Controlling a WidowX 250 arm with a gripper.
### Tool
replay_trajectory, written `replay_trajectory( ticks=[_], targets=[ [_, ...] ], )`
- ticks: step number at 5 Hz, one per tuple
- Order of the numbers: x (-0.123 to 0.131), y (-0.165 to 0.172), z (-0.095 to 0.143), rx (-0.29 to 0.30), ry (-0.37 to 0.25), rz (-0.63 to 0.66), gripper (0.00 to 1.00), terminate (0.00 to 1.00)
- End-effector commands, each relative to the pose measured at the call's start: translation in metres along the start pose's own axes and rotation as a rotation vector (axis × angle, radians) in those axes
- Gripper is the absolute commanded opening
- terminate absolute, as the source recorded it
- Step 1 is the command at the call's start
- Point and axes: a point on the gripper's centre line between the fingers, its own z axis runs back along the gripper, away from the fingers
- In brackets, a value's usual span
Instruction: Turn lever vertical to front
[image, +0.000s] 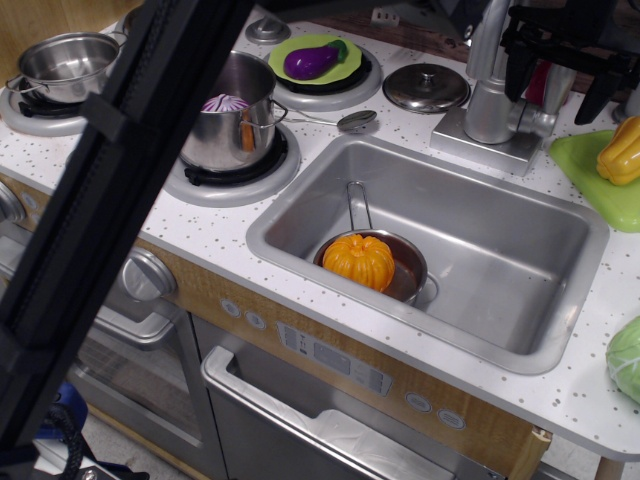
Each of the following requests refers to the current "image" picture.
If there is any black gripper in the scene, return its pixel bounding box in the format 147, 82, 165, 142
501, 1, 639, 125

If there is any silver faucet lever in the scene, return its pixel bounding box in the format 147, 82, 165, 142
519, 61, 577, 137

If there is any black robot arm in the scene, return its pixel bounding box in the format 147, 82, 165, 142
1, 1, 639, 461

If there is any green cutting board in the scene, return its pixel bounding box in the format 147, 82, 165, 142
549, 130, 639, 233

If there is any silver toy faucet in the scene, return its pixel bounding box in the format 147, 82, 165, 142
430, 1, 547, 176

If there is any yellow toy bell pepper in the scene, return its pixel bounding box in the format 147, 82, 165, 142
596, 116, 639, 186

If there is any steel pot lid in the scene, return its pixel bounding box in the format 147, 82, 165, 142
383, 63, 471, 114

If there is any steel spoon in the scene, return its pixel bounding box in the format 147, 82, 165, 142
283, 110, 378, 132

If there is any green round plate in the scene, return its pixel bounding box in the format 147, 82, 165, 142
267, 34, 363, 86

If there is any back right stove burner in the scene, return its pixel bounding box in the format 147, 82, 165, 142
273, 48, 383, 112

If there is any stove burner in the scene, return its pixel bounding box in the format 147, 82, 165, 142
1, 85, 93, 137
163, 127, 301, 208
273, 48, 383, 112

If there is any purple toy eggplant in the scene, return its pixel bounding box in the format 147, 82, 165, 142
283, 40, 348, 81

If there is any small steel saucepan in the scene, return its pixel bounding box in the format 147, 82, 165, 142
313, 181, 428, 305

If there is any orange toy pumpkin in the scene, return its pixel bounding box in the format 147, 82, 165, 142
321, 234, 396, 292

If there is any green toy cabbage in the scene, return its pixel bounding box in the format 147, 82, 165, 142
606, 317, 640, 403

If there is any silver back knob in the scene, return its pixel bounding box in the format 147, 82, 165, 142
245, 17, 291, 45

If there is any front stove burner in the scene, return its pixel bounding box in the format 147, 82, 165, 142
163, 127, 301, 208

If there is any tall steel pot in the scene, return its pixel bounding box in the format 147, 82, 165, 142
180, 51, 282, 172

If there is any purple white toy onion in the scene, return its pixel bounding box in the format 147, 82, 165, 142
201, 93, 249, 113

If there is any dishwasher door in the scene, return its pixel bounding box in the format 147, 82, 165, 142
199, 344, 506, 480

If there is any silver stove knob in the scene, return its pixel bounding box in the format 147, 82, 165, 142
118, 247, 177, 302

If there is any oven door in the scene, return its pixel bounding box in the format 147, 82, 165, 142
68, 300, 228, 479

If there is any back left stove burner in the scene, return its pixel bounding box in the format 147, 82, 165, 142
1, 85, 93, 137

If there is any silver left edge knob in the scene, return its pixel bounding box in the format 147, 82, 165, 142
0, 182, 26, 223

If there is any small steel pot with handles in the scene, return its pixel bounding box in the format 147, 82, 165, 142
5, 32, 127, 104

